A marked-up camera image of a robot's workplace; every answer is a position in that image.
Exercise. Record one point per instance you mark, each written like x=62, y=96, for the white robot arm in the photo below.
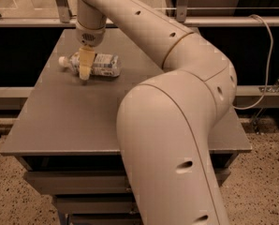
x=163, y=124

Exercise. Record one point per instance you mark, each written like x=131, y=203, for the clear plastic water bottle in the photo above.
x=106, y=65

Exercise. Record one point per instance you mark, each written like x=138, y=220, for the metal railing frame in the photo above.
x=57, y=13

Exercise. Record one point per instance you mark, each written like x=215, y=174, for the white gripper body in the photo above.
x=90, y=37

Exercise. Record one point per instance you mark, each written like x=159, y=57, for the grey drawer cabinet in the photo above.
x=66, y=136

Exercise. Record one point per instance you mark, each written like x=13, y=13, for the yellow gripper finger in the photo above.
x=87, y=57

